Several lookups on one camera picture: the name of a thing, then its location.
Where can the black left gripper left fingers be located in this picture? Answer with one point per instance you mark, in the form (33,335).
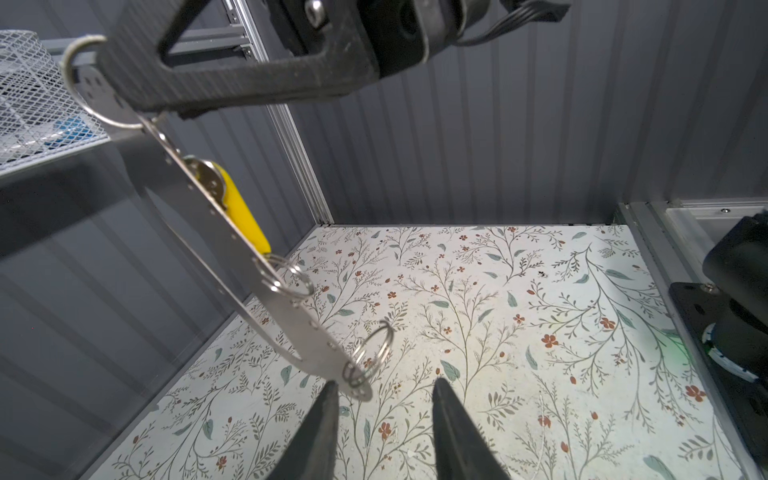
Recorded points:
(311,453)

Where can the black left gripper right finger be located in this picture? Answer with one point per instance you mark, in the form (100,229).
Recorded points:
(460,451)

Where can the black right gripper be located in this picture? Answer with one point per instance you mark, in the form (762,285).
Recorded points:
(406,33)

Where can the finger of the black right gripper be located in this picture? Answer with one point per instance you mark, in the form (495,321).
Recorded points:
(133,60)

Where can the white wire mesh basket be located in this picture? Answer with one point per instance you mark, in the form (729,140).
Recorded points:
(40,120)

